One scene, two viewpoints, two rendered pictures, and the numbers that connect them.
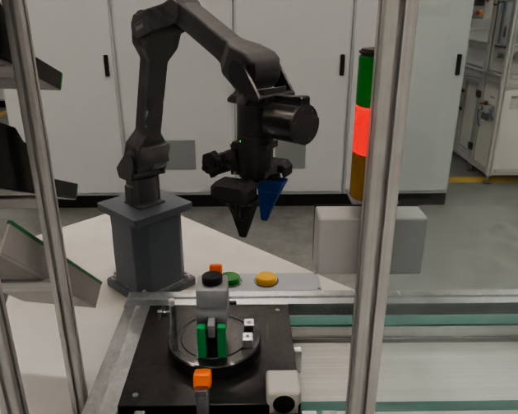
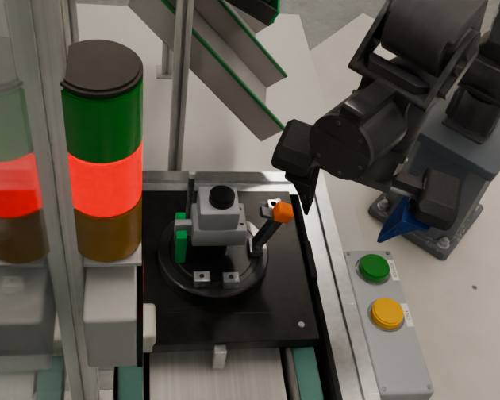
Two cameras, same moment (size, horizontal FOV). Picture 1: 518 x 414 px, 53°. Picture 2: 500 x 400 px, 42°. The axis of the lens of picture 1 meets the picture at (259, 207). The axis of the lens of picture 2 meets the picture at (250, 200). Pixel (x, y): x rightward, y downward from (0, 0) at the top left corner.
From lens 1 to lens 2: 0.73 m
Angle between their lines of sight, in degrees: 65
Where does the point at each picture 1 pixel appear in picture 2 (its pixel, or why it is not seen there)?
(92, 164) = not seen: outside the picture
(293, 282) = (390, 351)
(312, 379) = (209, 386)
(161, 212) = (442, 144)
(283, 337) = (240, 330)
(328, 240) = not seen: hidden behind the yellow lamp
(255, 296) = (342, 301)
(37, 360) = (258, 144)
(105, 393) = (151, 183)
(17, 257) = (150, 21)
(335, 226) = not seen: hidden behind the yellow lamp
